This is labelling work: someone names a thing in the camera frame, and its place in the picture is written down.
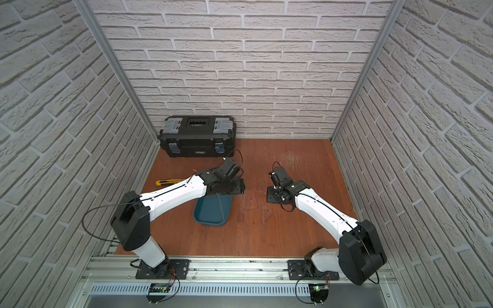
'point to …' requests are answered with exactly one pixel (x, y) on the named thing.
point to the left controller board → (158, 287)
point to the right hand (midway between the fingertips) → (273, 195)
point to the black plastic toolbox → (198, 136)
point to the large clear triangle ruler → (253, 200)
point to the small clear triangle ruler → (266, 213)
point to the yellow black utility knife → (164, 182)
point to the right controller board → (318, 292)
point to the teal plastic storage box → (213, 209)
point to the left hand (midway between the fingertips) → (244, 185)
